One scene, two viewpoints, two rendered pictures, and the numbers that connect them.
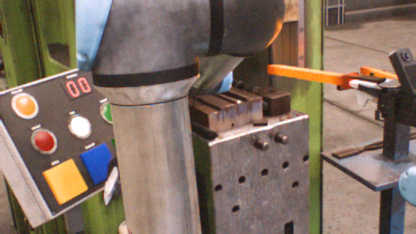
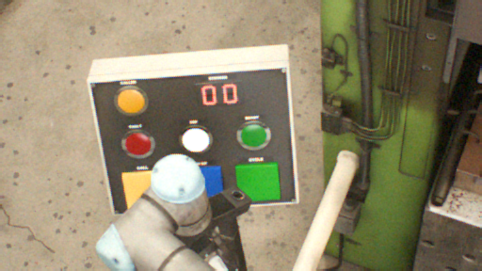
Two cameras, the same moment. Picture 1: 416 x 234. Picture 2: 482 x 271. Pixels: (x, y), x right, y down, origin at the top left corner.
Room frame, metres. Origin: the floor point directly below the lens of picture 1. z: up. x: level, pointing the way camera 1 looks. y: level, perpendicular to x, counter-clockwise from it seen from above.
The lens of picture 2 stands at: (0.77, -0.49, 2.56)
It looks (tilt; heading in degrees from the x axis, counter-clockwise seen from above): 60 degrees down; 62
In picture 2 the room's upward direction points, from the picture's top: 10 degrees counter-clockwise
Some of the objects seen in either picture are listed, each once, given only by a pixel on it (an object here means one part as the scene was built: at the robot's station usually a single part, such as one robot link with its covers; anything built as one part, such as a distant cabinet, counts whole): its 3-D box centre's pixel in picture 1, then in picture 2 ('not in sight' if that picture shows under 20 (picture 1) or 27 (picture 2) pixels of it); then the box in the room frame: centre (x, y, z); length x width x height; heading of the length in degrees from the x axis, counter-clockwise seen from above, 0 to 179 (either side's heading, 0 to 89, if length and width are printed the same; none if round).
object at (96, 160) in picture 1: (99, 163); (201, 184); (1.08, 0.25, 1.01); 0.07 x 0.05 x 0.07; 145
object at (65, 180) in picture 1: (65, 181); (146, 188); (1.00, 0.31, 1.01); 0.07 x 0.05 x 0.07; 145
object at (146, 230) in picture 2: not in sight; (143, 245); (0.91, 0.12, 1.23); 0.11 x 0.11 x 0.08; 12
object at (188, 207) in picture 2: not in sight; (179, 191); (1.00, 0.16, 1.23); 0.09 x 0.08 x 0.11; 12
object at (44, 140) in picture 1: (44, 141); (137, 144); (1.03, 0.35, 1.09); 0.05 x 0.03 x 0.04; 120
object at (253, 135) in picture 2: (110, 113); (253, 135); (1.19, 0.23, 1.09); 0.05 x 0.03 x 0.04; 120
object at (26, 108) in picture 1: (24, 106); (131, 101); (1.05, 0.38, 1.16); 0.05 x 0.03 x 0.04; 120
